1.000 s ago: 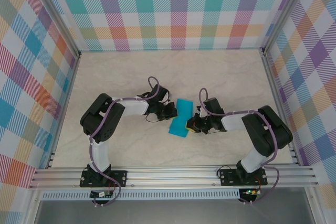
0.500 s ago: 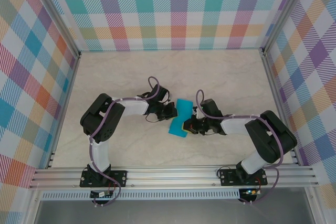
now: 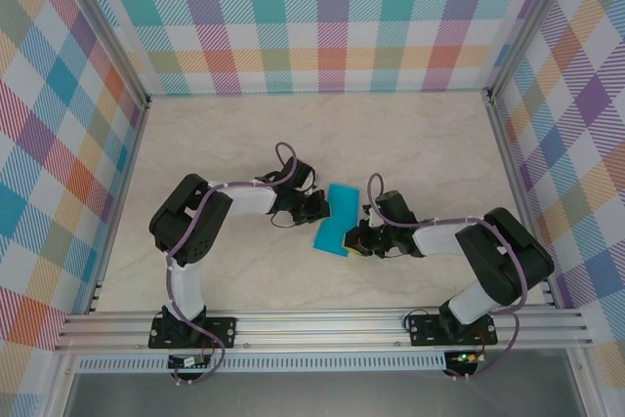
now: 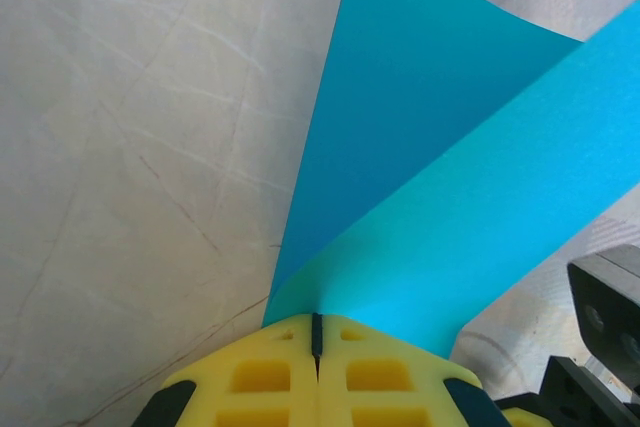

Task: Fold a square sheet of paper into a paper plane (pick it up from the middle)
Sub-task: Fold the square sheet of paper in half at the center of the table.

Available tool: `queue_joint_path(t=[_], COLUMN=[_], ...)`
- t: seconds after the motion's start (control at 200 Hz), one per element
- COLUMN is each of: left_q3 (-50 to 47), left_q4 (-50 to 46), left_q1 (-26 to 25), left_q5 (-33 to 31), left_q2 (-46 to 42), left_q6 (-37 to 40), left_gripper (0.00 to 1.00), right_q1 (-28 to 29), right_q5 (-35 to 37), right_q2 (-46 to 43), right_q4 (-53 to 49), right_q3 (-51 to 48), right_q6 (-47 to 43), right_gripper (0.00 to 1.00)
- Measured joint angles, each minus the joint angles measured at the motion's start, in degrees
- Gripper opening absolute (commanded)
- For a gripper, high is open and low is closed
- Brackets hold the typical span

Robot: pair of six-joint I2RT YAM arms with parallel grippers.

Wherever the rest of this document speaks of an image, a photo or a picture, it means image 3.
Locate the long aluminium mounting rail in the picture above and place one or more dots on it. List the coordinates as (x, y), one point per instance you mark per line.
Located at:
(317, 329)

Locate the aluminium frame post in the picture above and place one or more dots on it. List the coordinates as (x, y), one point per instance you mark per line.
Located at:
(102, 21)
(534, 21)

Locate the blue square paper sheet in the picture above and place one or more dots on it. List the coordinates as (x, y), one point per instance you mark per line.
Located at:
(334, 236)

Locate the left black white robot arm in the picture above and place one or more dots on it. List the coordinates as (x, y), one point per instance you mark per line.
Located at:
(190, 221)

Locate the grey metal panel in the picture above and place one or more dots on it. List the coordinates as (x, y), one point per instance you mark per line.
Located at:
(317, 395)

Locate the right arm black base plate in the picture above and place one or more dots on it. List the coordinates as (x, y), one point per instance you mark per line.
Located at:
(420, 331)

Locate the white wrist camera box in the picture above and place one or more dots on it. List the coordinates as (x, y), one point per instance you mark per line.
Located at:
(368, 216)
(309, 185)

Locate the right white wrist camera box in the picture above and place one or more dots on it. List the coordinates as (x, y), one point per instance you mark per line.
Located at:
(368, 216)

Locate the small black circuit board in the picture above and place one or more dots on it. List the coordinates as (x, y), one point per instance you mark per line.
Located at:
(188, 362)

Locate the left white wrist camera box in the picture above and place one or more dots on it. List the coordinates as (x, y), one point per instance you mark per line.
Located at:
(309, 185)

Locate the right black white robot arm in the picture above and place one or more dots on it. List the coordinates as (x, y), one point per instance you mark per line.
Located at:
(503, 251)

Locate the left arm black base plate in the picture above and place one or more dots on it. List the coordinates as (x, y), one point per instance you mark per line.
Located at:
(224, 331)

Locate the aluminium table side rail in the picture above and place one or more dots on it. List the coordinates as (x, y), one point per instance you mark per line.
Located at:
(511, 168)
(129, 168)

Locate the circuit board with green light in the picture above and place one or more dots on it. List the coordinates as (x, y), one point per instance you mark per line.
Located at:
(466, 357)

